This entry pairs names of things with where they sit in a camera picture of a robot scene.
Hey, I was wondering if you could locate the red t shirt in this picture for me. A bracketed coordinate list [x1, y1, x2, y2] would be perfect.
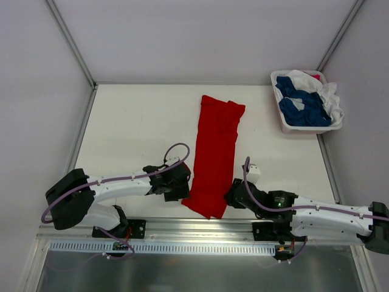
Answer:
[182, 95, 246, 219]

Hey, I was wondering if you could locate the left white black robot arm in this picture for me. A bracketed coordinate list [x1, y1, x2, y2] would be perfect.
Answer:
[41, 159, 191, 238]

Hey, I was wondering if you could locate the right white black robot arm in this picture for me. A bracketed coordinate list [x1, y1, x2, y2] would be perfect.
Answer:
[224, 179, 388, 254]

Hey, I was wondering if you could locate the white laundry basket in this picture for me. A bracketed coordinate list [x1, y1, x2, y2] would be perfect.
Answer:
[270, 70, 343, 134]

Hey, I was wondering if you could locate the blue t shirt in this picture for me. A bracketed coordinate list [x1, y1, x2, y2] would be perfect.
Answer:
[275, 76, 332, 127]

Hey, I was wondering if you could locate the white t shirt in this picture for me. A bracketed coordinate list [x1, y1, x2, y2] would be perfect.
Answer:
[286, 70, 344, 127]

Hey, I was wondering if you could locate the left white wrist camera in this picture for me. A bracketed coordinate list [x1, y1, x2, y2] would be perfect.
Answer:
[166, 156, 180, 165]

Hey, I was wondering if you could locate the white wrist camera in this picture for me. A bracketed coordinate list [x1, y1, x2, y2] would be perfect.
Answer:
[166, 156, 180, 165]
[243, 164, 261, 184]

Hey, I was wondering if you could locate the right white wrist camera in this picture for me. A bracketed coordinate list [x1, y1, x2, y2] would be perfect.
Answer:
[243, 164, 261, 184]

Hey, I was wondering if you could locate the aluminium mounting rail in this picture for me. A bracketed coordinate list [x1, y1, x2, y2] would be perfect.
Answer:
[36, 217, 267, 243]

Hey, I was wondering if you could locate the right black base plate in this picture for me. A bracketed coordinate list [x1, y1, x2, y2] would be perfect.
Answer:
[252, 221, 305, 243]

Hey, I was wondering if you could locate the white slotted cable duct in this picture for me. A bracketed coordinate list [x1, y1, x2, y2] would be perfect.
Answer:
[49, 240, 276, 257]

